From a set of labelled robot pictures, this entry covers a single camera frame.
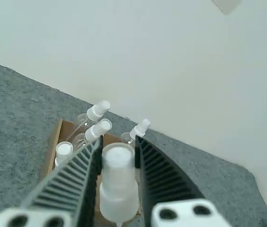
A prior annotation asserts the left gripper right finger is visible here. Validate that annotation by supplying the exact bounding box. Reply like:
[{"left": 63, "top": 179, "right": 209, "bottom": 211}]
[{"left": 135, "top": 135, "right": 230, "bottom": 227}]

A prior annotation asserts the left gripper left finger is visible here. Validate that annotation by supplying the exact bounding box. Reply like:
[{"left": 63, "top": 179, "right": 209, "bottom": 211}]
[{"left": 0, "top": 135, "right": 103, "bottom": 227}]

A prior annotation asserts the white spray top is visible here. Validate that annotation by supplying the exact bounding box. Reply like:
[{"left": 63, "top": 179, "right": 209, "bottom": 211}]
[{"left": 99, "top": 143, "right": 140, "bottom": 227}]

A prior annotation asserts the clear spray bottle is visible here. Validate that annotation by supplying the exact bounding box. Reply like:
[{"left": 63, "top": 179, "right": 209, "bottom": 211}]
[
  {"left": 77, "top": 100, "right": 111, "bottom": 127},
  {"left": 54, "top": 141, "right": 74, "bottom": 171},
  {"left": 120, "top": 119, "right": 151, "bottom": 145},
  {"left": 73, "top": 118, "right": 113, "bottom": 150}
]

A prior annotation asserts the cardboard box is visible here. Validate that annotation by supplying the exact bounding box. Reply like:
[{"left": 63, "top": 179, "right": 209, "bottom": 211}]
[{"left": 39, "top": 119, "right": 141, "bottom": 222}]

